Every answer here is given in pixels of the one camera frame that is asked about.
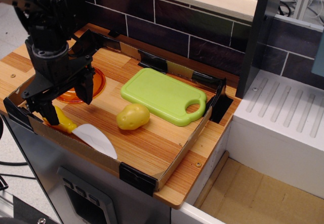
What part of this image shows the white toy sink drainboard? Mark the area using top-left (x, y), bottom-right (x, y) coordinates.
top-left (227, 71), bottom-right (323, 197)

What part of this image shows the yellow-handled white toy knife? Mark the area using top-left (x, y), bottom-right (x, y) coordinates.
top-left (52, 106), bottom-right (117, 160)

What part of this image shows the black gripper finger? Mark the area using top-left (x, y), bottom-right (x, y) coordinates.
top-left (37, 100), bottom-right (59, 125)
top-left (74, 73), bottom-right (94, 105)

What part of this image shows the yellow toy potato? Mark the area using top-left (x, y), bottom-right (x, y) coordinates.
top-left (116, 104), bottom-right (150, 130)

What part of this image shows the dark grey vertical post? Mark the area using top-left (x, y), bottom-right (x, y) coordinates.
top-left (236, 0), bottom-right (280, 99)

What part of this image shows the orange transparent pot lid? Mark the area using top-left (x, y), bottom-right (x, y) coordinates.
top-left (57, 68), bottom-right (106, 104)

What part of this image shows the green plastic cutting board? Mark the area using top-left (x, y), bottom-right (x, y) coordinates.
top-left (120, 68), bottom-right (207, 126)

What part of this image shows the cardboard fence with black tape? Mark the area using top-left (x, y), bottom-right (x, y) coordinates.
top-left (3, 29), bottom-right (234, 197)

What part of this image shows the silver toy oven front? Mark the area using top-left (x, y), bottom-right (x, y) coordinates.
top-left (4, 116), bottom-right (171, 223)

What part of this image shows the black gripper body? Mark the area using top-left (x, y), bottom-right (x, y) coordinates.
top-left (21, 38), bottom-right (95, 112)

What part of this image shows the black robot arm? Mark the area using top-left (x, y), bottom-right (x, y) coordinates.
top-left (1, 0), bottom-right (95, 125)

